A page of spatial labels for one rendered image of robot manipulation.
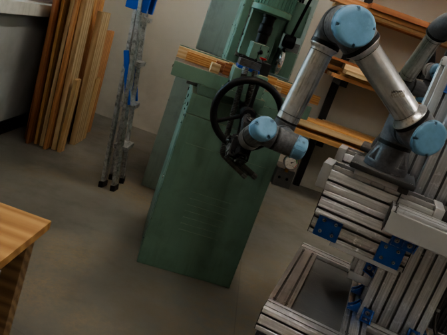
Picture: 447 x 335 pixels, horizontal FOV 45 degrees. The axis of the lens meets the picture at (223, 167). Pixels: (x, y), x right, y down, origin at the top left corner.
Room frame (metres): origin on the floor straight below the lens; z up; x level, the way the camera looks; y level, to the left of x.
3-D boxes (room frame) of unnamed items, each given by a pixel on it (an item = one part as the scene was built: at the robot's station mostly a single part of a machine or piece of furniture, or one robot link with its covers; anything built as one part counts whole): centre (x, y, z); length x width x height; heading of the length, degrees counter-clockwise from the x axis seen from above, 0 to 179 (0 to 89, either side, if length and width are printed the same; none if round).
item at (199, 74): (2.28, 0.04, 0.87); 0.61 x 0.30 x 0.06; 98
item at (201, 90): (2.33, 0.02, 0.82); 0.40 x 0.21 x 0.04; 98
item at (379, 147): (1.86, -0.53, 0.87); 0.15 x 0.15 x 0.10
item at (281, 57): (2.53, -0.08, 1.02); 0.12 x 0.03 x 0.12; 8
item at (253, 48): (2.41, 0.03, 1.03); 0.14 x 0.07 x 0.09; 8
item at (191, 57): (2.39, 0.01, 0.92); 0.62 x 0.02 x 0.04; 98
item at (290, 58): (2.59, -0.10, 1.02); 0.09 x 0.07 x 0.12; 98
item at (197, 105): (2.51, 0.05, 0.76); 0.57 x 0.45 x 0.09; 8
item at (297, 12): (2.62, -0.09, 1.22); 0.09 x 0.08 x 0.15; 8
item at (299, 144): (1.67, -0.16, 0.82); 0.11 x 0.11 x 0.08; 11
